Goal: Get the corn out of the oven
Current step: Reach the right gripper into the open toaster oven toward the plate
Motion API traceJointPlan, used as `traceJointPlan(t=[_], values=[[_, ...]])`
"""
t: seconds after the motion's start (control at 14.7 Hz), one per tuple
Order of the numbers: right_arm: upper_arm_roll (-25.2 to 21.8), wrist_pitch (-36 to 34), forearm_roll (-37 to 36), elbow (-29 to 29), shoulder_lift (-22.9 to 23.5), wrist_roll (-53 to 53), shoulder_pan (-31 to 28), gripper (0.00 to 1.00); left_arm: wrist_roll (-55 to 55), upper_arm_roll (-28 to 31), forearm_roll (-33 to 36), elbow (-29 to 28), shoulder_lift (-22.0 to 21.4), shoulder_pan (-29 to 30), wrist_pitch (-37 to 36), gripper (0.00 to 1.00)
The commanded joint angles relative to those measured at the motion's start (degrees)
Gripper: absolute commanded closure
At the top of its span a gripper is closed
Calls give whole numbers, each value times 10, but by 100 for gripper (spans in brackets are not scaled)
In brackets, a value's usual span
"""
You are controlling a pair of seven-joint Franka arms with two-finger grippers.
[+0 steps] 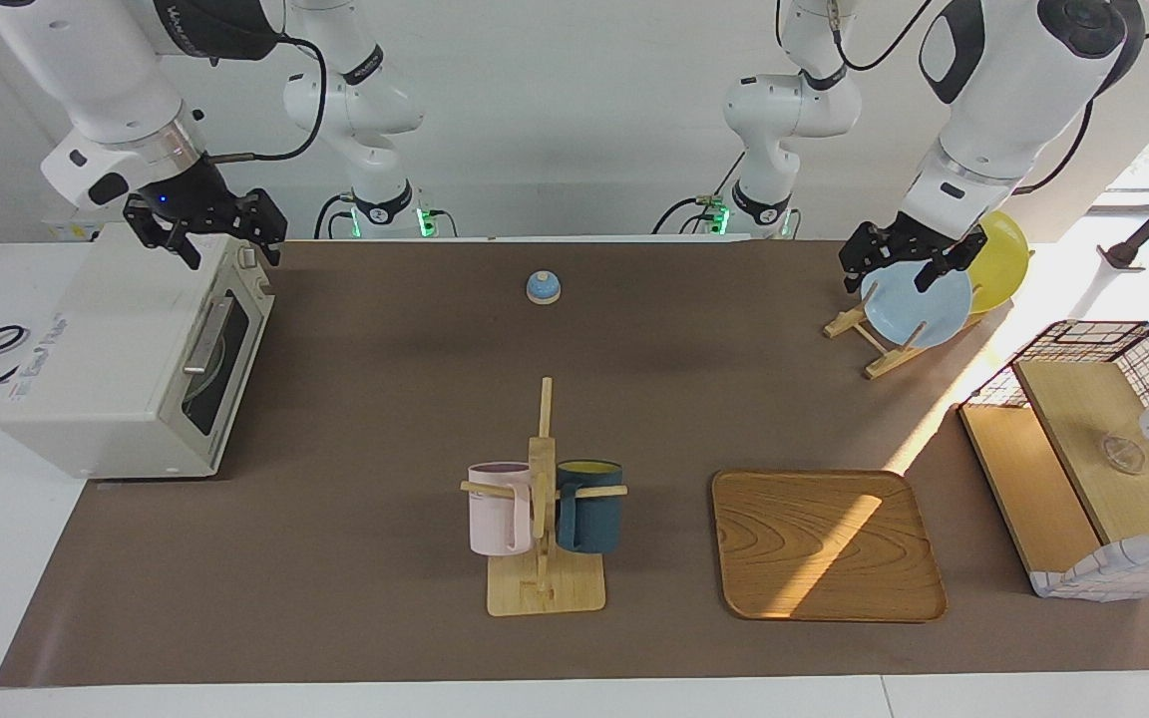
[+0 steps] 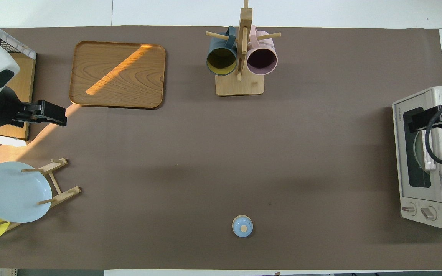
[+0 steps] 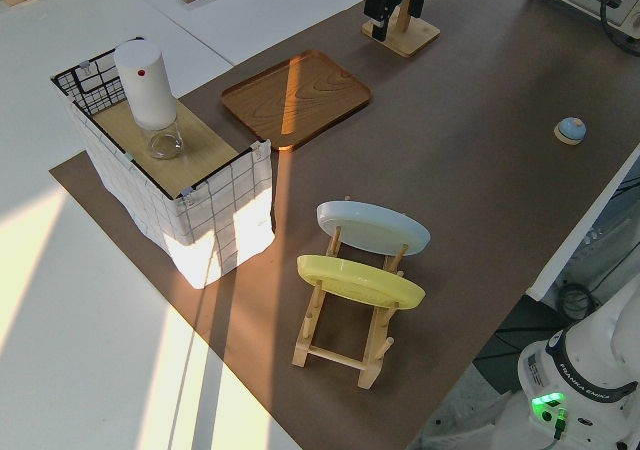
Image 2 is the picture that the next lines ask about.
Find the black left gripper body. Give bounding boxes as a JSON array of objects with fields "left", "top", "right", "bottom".
[{"left": 13, "top": 100, "right": 67, "bottom": 127}]

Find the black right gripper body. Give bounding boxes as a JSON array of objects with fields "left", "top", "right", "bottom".
[{"left": 409, "top": 100, "right": 442, "bottom": 133}]

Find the pale green plate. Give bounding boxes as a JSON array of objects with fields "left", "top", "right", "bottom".
[{"left": 413, "top": 130, "right": 426, "bottom": 171}]

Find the wooden serving tray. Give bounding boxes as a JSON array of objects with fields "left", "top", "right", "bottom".
[{"left": 69, "top": 41, "right": 166, "bottom": 110}]

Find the wooden plate rack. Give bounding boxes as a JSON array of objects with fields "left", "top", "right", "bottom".
[{"left": 0, "top": 158, "right": 81, "bottom": 232}]

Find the light blue plate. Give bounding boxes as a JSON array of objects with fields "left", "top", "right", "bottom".
[{"left": 0, "top": 161, "right": 53, "bottom": 223}]

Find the pink mug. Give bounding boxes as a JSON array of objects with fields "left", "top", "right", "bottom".
[{"left": 246, "top": 25, "right": 279, "bottom": 76}]

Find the dark teal mug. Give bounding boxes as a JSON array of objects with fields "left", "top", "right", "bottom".
[{"left": 206, "top": 26, "right": 239, "bottom": 76}]

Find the brown table mat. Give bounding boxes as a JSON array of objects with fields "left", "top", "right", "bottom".
[{"left": 0, "top": 26, "right": 442, "bottom": 270}]

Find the wooden mug tree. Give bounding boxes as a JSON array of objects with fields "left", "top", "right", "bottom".
[{"left": 206, "top": 0, "right": 282, "bottom": 96}]

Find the blue dome with wooden knob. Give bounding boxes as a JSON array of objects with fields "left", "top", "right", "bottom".
[{"left": 232, "top": 215, "right": 254, "bottom": 238}]

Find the wooden shelf with wire basket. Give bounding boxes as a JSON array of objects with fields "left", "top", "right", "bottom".
[{"left": 0, "top": 15, "right": 37, "bottom": 140}]

